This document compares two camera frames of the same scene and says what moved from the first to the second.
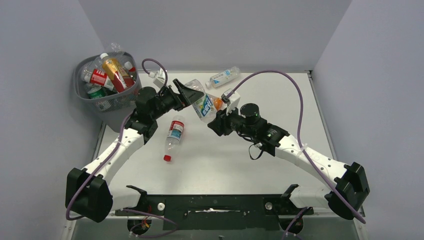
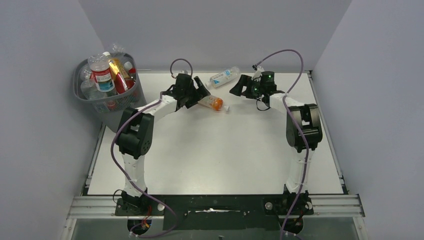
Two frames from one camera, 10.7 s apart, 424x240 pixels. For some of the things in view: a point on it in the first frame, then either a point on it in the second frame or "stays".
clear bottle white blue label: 223,77 stays
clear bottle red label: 132,70 stays
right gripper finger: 221,124 to 244,81
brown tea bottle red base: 110,67 stays
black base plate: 216,212 stays
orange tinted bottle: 219,104 stays
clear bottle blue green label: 205,106 to 88,89
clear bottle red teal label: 174,136 to 99,65
